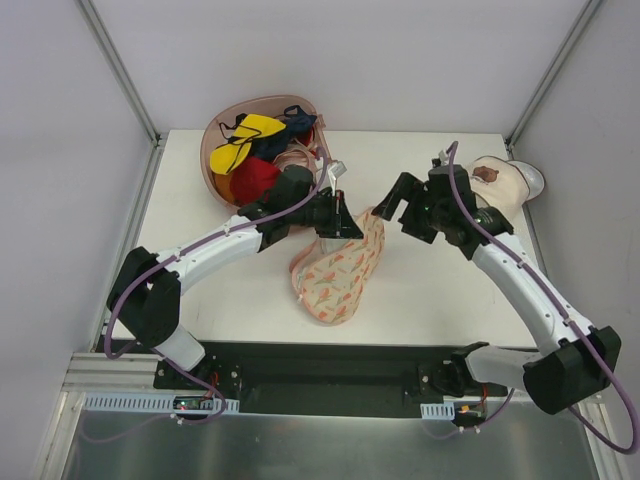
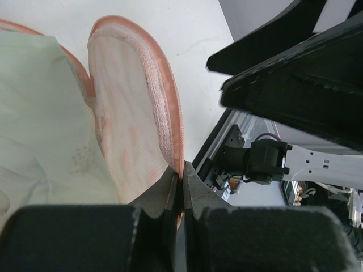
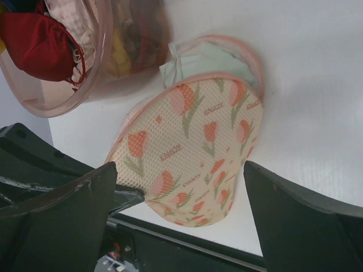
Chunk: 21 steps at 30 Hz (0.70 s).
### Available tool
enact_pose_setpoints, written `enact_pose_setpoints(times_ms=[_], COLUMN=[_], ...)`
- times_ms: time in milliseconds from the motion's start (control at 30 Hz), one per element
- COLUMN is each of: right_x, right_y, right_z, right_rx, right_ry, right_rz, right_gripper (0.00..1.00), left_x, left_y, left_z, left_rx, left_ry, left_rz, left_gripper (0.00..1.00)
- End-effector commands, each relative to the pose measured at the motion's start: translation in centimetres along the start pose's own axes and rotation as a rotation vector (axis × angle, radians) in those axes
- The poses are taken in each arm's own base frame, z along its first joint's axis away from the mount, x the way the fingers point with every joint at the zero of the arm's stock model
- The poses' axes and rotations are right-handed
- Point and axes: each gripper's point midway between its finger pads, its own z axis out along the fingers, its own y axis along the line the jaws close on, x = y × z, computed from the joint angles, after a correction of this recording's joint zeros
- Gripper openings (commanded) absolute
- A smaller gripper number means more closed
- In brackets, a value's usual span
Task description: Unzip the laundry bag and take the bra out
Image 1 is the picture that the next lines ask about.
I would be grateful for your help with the right aluminium frame post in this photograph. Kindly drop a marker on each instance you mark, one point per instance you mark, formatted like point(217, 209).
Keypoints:
point(580, 25)

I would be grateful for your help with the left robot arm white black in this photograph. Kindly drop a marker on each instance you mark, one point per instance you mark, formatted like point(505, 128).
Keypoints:
point(147, 291)

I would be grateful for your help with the left aluminium frame post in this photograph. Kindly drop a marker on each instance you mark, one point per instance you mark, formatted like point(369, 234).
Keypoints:
point(108, 49)

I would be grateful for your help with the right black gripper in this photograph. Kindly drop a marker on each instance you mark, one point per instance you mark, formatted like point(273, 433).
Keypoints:
point(410, 206)

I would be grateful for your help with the pink plastic basket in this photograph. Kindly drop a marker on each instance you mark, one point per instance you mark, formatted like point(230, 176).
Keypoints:
point(272, 106)

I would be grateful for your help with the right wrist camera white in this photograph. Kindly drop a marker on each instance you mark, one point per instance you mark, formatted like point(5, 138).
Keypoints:
point(442, 161)

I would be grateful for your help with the right white cable duct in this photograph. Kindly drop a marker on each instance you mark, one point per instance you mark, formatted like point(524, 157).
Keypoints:
point(449, 411)

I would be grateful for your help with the red bra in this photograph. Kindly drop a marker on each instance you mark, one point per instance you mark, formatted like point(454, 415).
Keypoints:
point(252, 179)

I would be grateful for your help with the left white cable duct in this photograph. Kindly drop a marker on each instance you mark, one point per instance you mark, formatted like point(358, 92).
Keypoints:
point(158, 404)

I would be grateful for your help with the aluminium frame post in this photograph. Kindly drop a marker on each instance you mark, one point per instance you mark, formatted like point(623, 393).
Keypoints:
point(108, 49)
point(580, 25)

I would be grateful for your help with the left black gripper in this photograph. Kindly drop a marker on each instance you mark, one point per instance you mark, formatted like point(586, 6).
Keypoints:
point(338, 215)

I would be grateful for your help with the pink satin bra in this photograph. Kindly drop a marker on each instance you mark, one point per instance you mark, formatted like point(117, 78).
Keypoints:
point(299, 155)

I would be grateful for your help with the white cable duct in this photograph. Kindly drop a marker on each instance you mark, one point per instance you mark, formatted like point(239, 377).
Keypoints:
point(449, 411)
point(158, 404)

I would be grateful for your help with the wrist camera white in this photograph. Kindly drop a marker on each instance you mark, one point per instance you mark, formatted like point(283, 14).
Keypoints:
point(442, 161)
point(336, 169)

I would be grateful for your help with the floral mesh laundry bag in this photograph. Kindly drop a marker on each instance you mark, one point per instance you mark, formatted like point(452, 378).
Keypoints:
point(329, 281)

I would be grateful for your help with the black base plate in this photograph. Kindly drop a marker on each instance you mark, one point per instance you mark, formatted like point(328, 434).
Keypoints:
point(334, 380)

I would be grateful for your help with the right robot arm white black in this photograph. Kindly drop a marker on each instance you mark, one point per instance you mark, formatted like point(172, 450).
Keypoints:
point(571, 355)

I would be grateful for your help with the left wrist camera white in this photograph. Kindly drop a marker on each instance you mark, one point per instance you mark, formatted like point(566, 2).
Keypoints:
point(336, 169)

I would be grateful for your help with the yellow bra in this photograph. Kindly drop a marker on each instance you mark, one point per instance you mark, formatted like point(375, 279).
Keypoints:
point(239, 139)

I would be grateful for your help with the cream bear laundry bag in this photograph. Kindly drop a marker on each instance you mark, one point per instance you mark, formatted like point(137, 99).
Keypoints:
point(497, 183)

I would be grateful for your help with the navy blue bra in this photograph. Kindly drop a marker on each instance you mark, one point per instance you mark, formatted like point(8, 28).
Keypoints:
point(297, 123)

